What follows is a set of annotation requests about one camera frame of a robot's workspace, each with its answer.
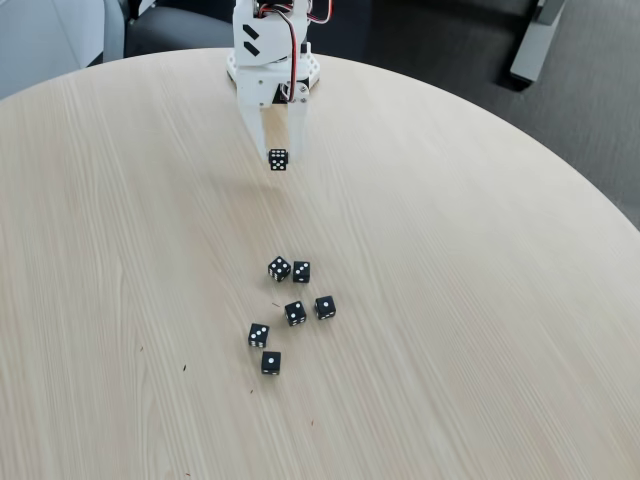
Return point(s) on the grey metal table leg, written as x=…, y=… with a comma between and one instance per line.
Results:
x=535, y=45

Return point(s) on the black die showing six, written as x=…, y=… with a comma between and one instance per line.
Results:
x=278, y=160

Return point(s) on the pale white cabinet panel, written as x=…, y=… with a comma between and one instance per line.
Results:
x=45, y=45

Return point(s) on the black die showing one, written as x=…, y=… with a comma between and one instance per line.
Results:
x=325, y=307
x=270, y=363

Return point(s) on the black die showing three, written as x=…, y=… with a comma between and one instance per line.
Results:
x=258, y=335
x=301, y=272

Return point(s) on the grey fabric chair seat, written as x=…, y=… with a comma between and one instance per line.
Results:
x=180, y=32

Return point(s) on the black die showing two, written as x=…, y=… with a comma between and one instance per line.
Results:
x=295, y=313

